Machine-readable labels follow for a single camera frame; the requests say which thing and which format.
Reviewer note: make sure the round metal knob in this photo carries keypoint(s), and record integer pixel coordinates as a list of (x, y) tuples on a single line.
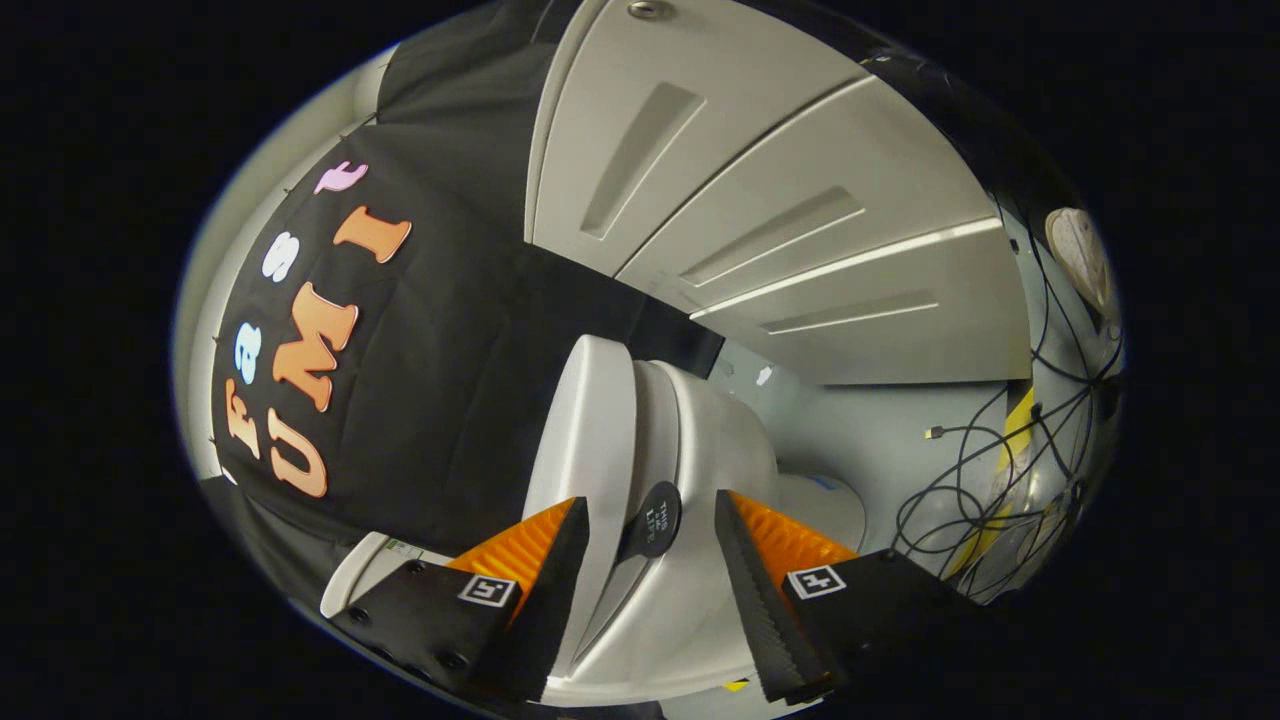
[(650, 8)]

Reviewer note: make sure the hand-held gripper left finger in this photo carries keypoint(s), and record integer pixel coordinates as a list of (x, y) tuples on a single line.
[(555, 600)]

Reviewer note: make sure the round beige object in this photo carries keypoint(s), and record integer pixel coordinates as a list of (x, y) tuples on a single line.
[(1080, 255)]

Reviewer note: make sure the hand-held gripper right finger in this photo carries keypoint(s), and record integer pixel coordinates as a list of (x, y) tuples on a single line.
[(755, 600)]

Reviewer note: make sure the white toilet lid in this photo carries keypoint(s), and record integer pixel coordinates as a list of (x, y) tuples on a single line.
[(590, 420)]

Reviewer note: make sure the black backdrop cloth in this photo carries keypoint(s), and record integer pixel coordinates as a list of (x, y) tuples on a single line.
[(430, 400)]

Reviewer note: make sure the white toilet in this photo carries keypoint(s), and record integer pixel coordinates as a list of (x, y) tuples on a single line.
[(725, 440)]

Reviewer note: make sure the white drawer cabinet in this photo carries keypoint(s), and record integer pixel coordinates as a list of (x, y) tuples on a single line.
[(800, 200)]

